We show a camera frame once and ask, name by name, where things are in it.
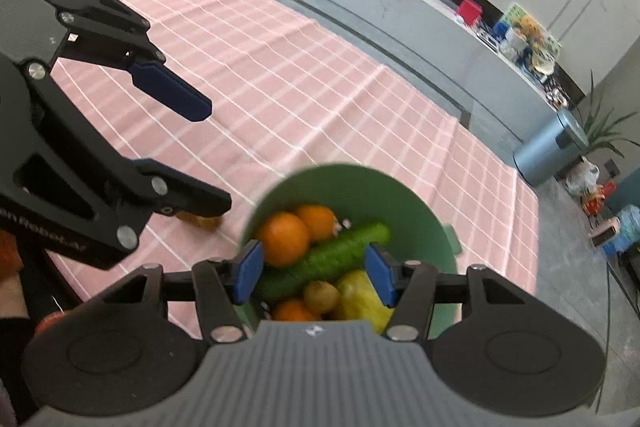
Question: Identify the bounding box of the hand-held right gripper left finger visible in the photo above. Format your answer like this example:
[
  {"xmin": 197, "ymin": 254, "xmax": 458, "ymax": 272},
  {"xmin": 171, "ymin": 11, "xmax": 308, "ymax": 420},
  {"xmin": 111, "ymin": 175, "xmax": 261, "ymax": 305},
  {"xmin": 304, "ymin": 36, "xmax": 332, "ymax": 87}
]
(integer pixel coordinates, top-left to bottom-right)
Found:
[{"xmin": 95, "ymin": 239, "xmax": 266, "ymax": 345}]

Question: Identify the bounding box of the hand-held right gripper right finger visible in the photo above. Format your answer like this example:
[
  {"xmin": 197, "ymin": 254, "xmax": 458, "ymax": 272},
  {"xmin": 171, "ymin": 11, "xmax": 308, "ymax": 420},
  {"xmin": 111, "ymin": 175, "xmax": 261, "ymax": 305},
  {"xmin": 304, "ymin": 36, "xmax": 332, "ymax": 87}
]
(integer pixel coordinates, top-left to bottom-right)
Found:
[{"xmin": 364, "ymin": 244, "xmax": 538, "ymax": 343}]

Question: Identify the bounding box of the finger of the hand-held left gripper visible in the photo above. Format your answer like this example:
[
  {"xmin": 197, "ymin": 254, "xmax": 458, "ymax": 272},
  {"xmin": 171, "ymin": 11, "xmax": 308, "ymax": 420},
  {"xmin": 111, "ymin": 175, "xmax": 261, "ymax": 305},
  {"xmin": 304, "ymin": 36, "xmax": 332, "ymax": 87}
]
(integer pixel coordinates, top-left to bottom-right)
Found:
[
  {"xmin": 25, "ymin": 62, "xmax": 232, "ymax": 254},
  {"xmin": 50, "ymin": 0, "xmax": 213, "ymax": 124}
]

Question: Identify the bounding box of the yellow-green mango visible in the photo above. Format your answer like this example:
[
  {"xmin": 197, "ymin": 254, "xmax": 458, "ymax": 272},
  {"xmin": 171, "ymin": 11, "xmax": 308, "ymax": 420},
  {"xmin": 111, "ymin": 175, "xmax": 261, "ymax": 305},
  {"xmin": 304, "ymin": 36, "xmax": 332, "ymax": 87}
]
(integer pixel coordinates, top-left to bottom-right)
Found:
[{"xmin": 332, "ymin": 269, "xmax": 396, "ymax": 335}]

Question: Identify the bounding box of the small brown longan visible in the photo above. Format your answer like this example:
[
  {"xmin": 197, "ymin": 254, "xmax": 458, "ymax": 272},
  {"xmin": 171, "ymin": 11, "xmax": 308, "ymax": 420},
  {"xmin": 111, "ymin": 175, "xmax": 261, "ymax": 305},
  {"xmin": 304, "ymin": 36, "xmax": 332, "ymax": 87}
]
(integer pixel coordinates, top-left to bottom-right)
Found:
[{"xmin": 176, "ymin": 209, "xmax": 226, "ymax": 232}]

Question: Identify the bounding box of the orange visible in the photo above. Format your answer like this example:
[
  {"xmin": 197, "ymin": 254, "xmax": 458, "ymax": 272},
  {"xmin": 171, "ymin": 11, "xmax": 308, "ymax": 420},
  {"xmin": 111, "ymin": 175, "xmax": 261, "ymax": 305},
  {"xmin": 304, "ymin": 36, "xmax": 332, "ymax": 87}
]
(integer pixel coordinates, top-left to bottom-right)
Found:
[
  {"xmin": 272, "ymin": 298, "xmax": 323, "ymax": 323},
  {"xmin": 294, "ymin": 204, "xmax": 337, "ymax": 244},
  {"xmin": 257, "ymin": 212, "xmax": 312, "ymax": 269}
]

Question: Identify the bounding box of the green cucumber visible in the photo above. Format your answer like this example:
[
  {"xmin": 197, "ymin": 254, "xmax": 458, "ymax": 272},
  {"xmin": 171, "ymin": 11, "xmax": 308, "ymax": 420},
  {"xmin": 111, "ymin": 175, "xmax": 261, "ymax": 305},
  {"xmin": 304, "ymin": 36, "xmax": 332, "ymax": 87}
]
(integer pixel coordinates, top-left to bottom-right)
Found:
[{"xmin": 255, "ymin": 221, "xmax": 392, "ymax": 305}]

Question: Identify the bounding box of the brown kiwi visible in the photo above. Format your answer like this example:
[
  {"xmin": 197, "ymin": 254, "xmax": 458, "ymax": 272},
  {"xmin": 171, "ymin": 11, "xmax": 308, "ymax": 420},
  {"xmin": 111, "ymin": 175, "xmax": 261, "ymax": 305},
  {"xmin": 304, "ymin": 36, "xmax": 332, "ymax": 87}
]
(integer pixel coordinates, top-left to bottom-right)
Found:
[{"xmin": 303, "ymin": 279, "xmax": 342, "ymax": 314}]

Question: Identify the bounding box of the green colander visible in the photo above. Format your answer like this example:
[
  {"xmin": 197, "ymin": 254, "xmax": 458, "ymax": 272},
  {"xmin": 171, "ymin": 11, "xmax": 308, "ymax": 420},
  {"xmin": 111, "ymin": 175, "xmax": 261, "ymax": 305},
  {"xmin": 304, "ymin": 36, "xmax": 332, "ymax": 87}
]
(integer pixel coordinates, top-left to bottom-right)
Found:
[{"xmin": 239, "ymin": 163, "xmax": 468, "ymax": 340}]

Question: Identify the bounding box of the pink checked tablecloth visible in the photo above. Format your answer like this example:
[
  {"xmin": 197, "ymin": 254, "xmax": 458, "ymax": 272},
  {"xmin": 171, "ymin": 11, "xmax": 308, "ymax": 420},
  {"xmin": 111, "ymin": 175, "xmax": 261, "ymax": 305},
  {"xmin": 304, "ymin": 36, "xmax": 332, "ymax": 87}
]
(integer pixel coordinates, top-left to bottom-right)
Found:
[{"xmin": 47, "ymin": 0, "xmax": 541, "ymax": 343}]

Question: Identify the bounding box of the blue-grey trash can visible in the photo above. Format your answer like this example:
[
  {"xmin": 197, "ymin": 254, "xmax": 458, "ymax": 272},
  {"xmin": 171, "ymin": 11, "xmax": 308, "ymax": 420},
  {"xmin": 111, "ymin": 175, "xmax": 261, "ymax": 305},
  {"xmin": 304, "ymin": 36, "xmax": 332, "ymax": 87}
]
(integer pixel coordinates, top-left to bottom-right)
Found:
[{"xmin": 512, "ymin": 107, "xmax": 590, "ymax": 186}]

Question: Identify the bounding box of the white plastic bag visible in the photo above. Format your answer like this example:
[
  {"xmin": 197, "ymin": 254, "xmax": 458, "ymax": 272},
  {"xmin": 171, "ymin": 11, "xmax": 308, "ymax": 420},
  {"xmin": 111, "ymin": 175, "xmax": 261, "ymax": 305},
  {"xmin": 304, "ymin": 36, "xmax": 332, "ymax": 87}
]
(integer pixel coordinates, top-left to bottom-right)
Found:
[{"xmin": 565, "ymin": 159, "xmax": 601, "ymax": 198}]

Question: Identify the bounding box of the red gift bag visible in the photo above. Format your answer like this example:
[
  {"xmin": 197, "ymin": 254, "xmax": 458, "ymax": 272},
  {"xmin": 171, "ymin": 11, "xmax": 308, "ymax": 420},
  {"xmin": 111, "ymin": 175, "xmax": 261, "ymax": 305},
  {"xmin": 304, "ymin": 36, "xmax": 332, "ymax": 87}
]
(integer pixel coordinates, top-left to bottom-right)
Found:
[{"xmin": 582, "ymin": 184, "xmax": 617, "ymax": 215}]

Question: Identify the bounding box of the small white heater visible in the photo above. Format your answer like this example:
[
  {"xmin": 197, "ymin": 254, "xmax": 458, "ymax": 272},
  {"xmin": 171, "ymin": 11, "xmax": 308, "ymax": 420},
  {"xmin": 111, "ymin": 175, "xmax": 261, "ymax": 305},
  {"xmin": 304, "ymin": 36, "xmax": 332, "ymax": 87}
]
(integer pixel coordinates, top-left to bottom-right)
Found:
[{"xmin": 590, "ymin": 217, "xmax": 621, "ymax": 249}]

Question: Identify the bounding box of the grey marble media console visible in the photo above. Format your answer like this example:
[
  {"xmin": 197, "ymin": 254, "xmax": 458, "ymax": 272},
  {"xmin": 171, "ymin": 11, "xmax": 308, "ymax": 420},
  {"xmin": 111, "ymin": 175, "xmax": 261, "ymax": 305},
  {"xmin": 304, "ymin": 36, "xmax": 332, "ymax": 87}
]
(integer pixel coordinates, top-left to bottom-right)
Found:
[{"xmin": 165, "ymin": 0, "xmax": 587, "ymax": 148}]

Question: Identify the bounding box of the blue water jug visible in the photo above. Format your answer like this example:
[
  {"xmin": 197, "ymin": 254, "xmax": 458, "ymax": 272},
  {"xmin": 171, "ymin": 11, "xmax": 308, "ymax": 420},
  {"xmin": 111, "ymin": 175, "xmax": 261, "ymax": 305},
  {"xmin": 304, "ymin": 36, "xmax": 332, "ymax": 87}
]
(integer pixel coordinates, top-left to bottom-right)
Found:
[{"xmin": 614, "ymin": 204, "xmax": 640, "ymax": 255}]

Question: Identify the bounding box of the long-leaf potted plant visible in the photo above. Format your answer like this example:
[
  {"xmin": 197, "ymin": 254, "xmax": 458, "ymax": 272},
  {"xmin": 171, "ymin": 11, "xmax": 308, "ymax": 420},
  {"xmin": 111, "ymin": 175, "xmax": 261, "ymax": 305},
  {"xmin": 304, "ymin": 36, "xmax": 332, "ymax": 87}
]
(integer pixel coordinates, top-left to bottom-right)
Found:
[{"xmin": 575, "ymin": 69, "xmax": 640, "ymax": 158}]

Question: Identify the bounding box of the red box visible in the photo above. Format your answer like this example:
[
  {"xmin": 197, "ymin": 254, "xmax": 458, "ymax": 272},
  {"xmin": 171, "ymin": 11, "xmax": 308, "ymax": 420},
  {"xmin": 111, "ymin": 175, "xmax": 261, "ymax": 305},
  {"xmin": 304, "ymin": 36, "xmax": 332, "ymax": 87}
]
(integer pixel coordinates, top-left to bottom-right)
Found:
[{"xmin": 456, "ymin": 0, "xmax": 483, "ymax": 28}]

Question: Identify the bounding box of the brown teddy bear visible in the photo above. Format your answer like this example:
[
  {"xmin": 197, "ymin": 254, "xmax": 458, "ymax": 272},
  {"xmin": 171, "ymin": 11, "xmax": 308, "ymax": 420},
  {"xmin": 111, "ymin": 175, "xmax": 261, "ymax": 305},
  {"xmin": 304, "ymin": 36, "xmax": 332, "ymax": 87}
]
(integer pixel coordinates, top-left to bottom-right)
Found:
[{"xmin": 515, "ymin": 16, "xmax": 543, "ymax": 45}]

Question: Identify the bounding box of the colourful picture board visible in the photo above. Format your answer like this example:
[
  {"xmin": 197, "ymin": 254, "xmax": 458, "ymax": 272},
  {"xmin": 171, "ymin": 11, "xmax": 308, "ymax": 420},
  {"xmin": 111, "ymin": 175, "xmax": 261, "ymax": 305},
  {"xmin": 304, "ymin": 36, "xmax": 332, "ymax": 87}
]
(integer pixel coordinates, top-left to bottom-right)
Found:
[{"xmin": 495, "ymin": 3, "xmax": 561, "ymax": 58}]

